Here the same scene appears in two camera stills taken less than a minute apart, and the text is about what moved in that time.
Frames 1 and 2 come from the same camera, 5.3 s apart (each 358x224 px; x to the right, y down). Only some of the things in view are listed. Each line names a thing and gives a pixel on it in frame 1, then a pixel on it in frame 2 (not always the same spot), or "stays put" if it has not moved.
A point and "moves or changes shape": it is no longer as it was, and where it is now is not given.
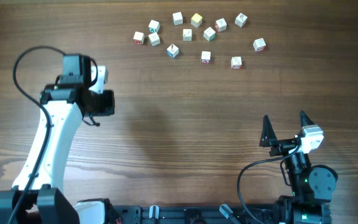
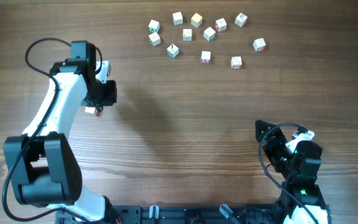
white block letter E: (259, 45) stays put
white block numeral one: (209, 34) stays put
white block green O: (187, 35) stays put
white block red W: (138, 38) moves or changes shape
